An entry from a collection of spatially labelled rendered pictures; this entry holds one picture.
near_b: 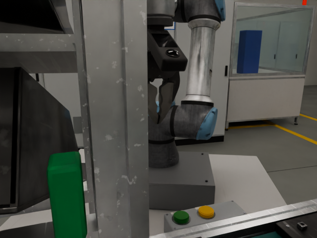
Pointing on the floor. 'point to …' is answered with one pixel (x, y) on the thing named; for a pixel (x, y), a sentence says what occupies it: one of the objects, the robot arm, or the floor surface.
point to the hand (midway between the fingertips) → (158, 119)
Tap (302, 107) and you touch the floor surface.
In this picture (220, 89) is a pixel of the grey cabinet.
